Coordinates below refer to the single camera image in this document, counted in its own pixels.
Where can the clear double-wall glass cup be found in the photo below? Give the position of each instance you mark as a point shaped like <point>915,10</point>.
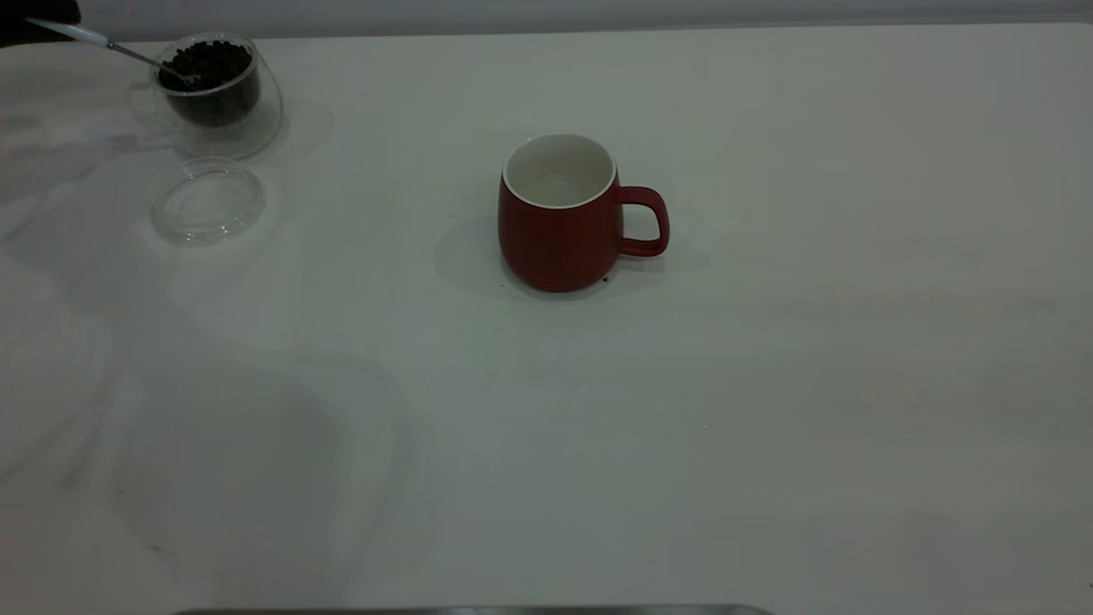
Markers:
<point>270,111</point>

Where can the coffee beans pile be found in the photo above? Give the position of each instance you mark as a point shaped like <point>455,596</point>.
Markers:
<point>213,68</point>

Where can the red ceramic mug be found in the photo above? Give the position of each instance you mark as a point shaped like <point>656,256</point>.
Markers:
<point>555,248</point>

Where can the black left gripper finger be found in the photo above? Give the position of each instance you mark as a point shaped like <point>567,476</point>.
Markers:
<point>34,10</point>

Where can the clear glass lid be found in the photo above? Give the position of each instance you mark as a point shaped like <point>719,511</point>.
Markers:
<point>209,209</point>

